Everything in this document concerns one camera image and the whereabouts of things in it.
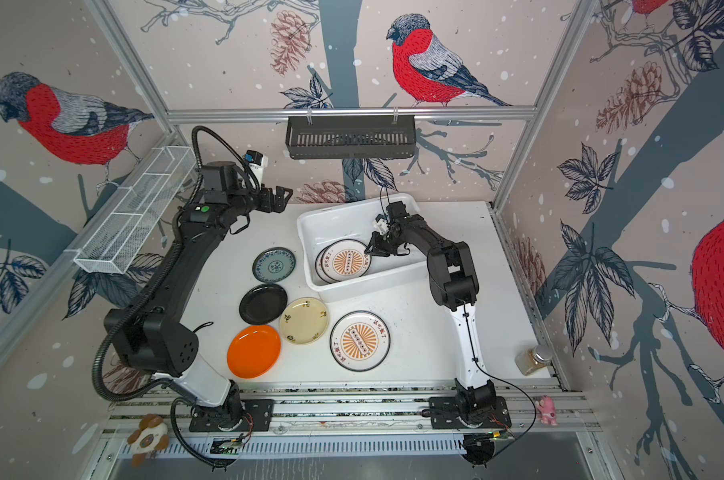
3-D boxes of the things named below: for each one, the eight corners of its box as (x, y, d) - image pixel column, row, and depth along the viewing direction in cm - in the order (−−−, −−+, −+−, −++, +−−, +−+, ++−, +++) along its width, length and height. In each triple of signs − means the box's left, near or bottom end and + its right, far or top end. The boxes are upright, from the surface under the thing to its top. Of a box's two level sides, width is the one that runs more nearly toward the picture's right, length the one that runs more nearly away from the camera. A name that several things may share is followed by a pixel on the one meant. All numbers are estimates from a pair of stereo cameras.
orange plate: (223, 378, 81) (220, 376, 79) (238, 327, 90) (236, 325, 88) (275, 378, 81) (273, 376, 79) (284, 328, 90) (283, 325, 88)
